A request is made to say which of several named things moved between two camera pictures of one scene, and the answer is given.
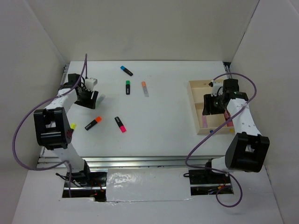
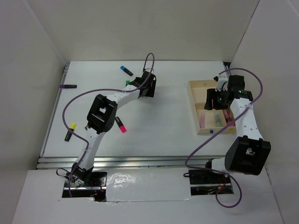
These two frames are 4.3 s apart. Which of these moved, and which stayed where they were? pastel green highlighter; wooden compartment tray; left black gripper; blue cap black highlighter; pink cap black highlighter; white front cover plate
Moved: left black gripper; pastel green highlighter
Stayed: blue cap black highlighter; white front cover plate; wooden compartment tray; pink cap black highlighter
